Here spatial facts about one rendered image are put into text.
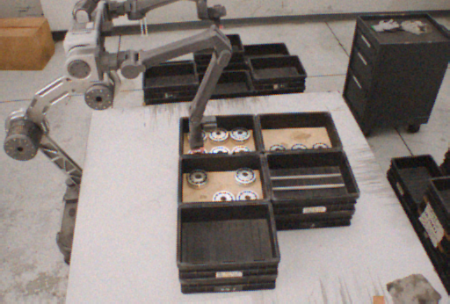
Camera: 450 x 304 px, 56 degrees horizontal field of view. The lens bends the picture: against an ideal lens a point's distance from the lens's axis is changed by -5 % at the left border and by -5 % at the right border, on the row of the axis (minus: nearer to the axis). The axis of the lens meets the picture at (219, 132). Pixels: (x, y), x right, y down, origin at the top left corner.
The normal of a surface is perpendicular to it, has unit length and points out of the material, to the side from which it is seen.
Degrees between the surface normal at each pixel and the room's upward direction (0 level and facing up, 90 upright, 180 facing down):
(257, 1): 90
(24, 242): 0
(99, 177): 0
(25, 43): 89
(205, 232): 0
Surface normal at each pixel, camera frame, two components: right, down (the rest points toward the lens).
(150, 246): -0.01, -0.76
